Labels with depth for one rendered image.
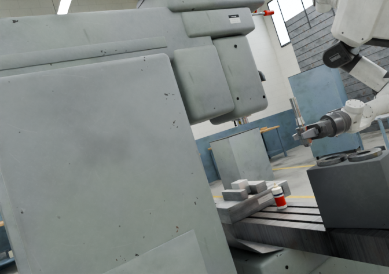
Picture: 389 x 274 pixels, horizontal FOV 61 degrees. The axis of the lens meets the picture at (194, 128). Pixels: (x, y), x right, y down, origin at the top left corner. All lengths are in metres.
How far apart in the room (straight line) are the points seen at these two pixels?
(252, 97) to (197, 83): 0.26
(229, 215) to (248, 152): 4.65
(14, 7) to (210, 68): 7.56
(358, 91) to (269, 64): 2.90
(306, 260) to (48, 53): 1.08
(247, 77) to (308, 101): 6.17
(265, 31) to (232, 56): 10.20
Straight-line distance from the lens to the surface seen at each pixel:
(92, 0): 8.99
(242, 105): 1.27
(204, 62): 1.20
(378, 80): 1.59
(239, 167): 5.84
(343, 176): 1.03
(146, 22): 1.16
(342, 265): 1.49
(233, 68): 1.29
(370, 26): 1.43
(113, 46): 1.08
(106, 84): 0.91
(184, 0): 1.25
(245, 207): 1.45
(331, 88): 7.30
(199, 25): 1.25
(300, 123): 1.25
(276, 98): 10.88
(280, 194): 1.42
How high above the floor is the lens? 1.29
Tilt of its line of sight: 1 degrees up
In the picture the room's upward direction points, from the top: 18 degrees counter-clockwise
